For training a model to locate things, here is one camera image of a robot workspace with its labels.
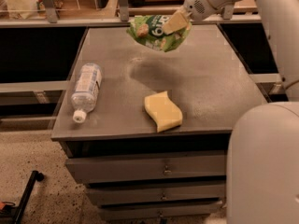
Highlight grey drawer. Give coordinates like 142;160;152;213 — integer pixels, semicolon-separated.
100;200;223;221
86;181;225;206
65;150;226;184

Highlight middle grey drawer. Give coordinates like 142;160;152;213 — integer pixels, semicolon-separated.
86;181;225;206

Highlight bottom grey drawer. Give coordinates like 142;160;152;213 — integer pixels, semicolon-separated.
100;200;223;221

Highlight grey drawer cabinet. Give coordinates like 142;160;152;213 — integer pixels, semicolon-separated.
52;25;264;221

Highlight yellow sponge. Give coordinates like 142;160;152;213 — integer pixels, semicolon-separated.
144;91;183;133

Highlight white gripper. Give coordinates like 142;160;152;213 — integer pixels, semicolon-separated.
163;0;218;35

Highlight clear plastic water bottle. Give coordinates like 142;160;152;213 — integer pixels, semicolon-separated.
71;63;103;123

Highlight black stand leg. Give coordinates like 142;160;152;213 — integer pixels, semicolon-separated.
0;170;44;224

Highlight top grey drawer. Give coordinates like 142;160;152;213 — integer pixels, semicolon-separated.
65;150;226;184

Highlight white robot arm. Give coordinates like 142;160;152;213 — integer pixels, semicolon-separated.
183;0;299;224

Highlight green rice chip bag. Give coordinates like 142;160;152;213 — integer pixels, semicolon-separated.
126;15;192;52

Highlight grey metal shelf rail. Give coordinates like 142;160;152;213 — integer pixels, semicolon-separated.
0;0;259;27

